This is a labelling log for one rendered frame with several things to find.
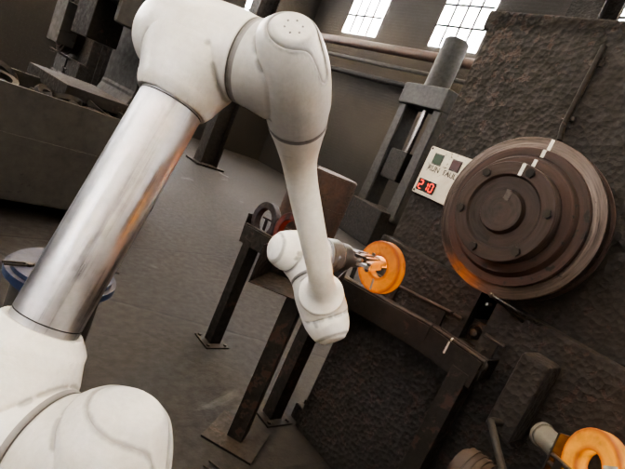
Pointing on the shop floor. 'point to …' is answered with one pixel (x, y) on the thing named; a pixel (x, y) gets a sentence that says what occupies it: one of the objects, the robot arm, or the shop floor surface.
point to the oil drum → (342, 194)
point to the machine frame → (458, 141)
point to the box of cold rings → (46, 140)
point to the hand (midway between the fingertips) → (382, 261)
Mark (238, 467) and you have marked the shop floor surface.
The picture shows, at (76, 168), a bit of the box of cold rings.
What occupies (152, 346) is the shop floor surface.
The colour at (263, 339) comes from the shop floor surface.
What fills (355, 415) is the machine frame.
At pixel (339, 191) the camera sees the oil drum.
